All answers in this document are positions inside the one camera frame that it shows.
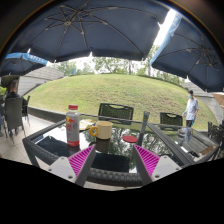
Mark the blue parasol left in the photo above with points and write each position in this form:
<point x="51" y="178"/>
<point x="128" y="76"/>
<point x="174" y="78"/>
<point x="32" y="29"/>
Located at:
<point x="21" y="63"/>

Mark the dark wicker chair centre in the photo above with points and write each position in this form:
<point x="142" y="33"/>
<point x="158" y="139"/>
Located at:
<point x="121" y="113"/>

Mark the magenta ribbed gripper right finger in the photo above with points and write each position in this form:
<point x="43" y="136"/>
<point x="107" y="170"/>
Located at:
<point x="152" y="167"/>

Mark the person in light shirt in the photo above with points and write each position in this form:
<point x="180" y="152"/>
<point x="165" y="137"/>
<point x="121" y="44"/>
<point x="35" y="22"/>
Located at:
<point x="191" y="109"/>

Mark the grey chair at left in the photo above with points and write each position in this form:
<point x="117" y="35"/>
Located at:
<point x="13" y="114"/>

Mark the dark wicker chair right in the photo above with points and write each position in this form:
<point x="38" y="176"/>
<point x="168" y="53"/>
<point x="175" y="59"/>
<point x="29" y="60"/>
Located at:
<point x="171" y="119"/>

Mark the glass-top wicker table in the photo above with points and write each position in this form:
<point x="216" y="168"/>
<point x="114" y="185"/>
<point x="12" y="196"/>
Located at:
<point x="114" y="163"/>

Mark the cream mug with yellow handle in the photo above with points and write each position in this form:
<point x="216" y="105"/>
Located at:
<point x="102" y="130"/>

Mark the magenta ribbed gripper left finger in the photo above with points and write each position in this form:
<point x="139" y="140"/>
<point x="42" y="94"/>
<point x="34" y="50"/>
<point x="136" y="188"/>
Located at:
<point x="74" y="168"/>

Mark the seated person at left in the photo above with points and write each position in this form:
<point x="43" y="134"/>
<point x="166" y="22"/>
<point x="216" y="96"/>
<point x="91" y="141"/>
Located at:
<point x="13" y="94"/>

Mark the dark wicker chair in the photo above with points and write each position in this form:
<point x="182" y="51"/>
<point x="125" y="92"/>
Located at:
<point x="171" y="119"/>
<point x="121" y="113"/>

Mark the large navy parasol centre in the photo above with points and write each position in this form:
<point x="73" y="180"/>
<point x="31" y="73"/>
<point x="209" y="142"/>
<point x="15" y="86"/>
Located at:
<point x="68" y="29"/>

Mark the navy parasol right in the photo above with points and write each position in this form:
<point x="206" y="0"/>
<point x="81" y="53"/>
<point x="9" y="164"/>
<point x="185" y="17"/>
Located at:
<point x="188" y="53"/>

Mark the clear bottle with red cap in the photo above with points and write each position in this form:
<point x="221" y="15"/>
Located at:
<point x="72" y="125"/>

